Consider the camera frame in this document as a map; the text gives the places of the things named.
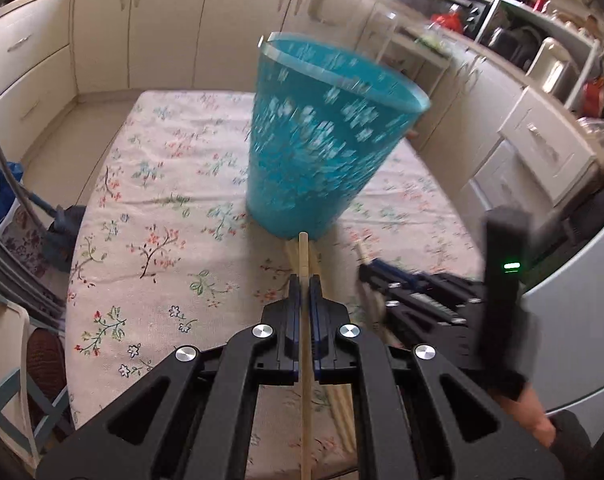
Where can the cream door base cabinet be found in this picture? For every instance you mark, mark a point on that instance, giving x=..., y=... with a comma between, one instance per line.
x=181, y=25

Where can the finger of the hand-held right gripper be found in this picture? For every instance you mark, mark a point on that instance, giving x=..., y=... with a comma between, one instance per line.
x=382, y=269
x=432, y=320

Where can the white tiered rack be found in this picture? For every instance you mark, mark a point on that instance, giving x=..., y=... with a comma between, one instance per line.
x=407, y=55

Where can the white metal shelf unit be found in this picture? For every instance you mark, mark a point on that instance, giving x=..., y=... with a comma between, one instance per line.
x=517, y=15

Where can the green vegetable bag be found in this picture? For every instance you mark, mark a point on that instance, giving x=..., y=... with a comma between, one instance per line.
x=433, y=37

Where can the red plastic bag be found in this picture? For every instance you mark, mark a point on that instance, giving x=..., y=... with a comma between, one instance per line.
x=448, y=22

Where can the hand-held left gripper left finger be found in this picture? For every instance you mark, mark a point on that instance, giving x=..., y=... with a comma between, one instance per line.
x=294, y=330

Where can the white small appliance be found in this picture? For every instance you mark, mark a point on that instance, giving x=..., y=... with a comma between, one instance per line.
x=552, y=65

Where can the large white appliance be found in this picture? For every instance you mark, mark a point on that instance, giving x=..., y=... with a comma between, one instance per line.
x=572, y=310

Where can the wooden chopstick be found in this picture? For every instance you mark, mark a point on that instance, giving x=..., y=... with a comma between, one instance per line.
x=316, y=272
x=304, y=260

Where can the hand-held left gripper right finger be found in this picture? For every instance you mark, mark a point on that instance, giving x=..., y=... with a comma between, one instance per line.
x=316, y=330

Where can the blue floor mop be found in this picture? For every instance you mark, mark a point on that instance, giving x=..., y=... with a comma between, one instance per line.
x=66, y=240

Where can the person's right forearm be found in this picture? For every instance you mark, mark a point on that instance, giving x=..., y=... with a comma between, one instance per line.
x=532, y=417

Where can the teal plastic basket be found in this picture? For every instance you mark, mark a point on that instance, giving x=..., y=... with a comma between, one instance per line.
x=322, y=160

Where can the black countertop appliance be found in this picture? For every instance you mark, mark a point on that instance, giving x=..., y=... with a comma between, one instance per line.
x=464, y=10

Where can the cream side cabinet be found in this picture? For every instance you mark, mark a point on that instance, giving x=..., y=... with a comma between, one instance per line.
x=537, y=155

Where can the cream drawer cabinet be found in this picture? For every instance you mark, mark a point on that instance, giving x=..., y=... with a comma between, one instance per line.
x=26, y=70

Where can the metal sliding door frame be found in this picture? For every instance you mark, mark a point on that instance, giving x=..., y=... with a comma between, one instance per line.
x=11, y=280

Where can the floral tablecloth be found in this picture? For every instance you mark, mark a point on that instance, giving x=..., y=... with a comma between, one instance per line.
x=181, y=170

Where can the glass bowl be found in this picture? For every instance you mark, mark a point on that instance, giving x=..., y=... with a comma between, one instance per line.
x=599, y=140

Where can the wooden chair with blue frame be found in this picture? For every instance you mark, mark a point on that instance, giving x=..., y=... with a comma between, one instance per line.
x=6, y=360

